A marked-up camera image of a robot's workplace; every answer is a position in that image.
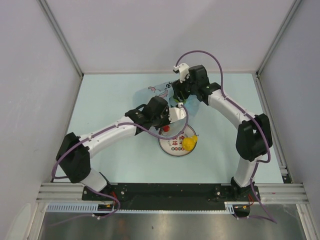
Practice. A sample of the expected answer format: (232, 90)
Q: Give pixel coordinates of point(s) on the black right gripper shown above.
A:
(178, 86)

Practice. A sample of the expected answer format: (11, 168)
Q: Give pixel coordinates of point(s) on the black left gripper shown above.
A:
(166, 112)

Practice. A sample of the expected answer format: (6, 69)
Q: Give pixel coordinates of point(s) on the red fake cherry bunch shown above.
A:
(166, 128)

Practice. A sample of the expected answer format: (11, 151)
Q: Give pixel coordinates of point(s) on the light blue printed plastic bag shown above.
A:
(165, 91)

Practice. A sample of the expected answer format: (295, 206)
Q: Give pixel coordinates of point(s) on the round printed white plate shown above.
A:
(173, 147)

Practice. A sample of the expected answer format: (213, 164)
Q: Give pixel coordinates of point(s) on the yellow fake fruit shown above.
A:
(189, 143)

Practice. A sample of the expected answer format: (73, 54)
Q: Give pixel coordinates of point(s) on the green fake apple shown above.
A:
(181, 103)

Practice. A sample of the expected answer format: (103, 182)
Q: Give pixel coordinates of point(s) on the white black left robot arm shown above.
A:
(75, 153)

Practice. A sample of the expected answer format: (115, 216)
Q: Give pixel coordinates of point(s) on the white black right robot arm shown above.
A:
(254, 138)

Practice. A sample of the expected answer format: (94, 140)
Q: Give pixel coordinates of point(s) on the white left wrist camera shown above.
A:
(176, 114)

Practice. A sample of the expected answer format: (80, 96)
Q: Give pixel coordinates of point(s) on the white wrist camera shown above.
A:
(183, 70)
(176, 114)

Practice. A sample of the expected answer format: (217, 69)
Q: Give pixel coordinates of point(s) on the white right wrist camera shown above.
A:
(183, 70)

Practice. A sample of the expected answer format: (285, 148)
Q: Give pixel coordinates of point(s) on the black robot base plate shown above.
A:
(178, 196)

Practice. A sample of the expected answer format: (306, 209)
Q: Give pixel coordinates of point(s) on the aluminium frame rail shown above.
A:
(60, 192)

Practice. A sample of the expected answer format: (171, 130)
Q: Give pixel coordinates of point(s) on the white slotted cable duct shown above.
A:
(80, 207)

